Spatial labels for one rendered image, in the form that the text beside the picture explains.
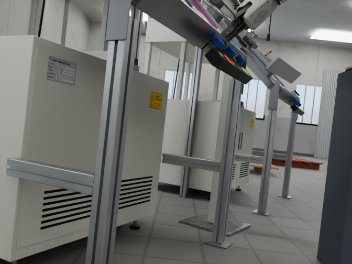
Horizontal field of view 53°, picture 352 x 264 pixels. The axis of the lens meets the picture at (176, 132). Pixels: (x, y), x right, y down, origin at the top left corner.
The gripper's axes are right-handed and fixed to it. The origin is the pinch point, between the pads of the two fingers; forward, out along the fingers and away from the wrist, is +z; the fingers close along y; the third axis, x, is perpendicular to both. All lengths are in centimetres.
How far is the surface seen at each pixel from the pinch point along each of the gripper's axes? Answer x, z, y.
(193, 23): 2.4, 4.5, -14.4
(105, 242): -34, 41, -41
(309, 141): 40, 84, 1044
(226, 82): 9, 18, 57
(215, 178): -23, 50, 57
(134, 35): -4.6, 12.1, -39.1
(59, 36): 74, 64, 28
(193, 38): 2.4, 7.9, -8.7
